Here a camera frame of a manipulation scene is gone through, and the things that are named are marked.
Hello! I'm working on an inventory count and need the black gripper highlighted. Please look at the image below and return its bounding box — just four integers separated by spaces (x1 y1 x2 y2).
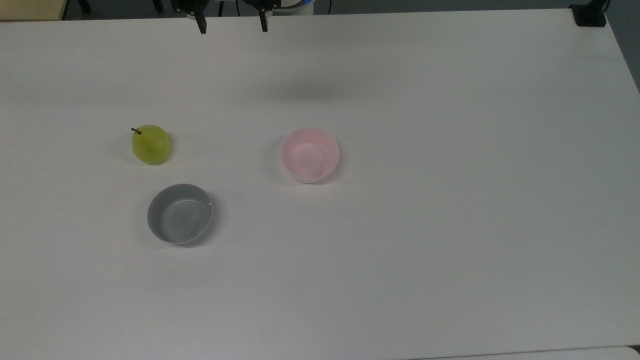
171 0 284 35

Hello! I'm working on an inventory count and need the green pear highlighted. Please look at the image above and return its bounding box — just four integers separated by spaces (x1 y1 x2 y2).
131 124 172 166

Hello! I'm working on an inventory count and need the pink bowl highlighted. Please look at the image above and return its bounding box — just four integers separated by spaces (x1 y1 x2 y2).
280 127 340 184

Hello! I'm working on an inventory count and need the grey bowl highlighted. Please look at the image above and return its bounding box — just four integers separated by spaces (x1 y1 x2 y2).
147 183 214 246

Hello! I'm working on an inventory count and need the beige cabinet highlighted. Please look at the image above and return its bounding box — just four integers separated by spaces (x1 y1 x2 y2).
0 0 69 22

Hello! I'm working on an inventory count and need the black table clamp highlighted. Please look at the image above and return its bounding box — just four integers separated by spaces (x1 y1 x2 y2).
570 0 612 27

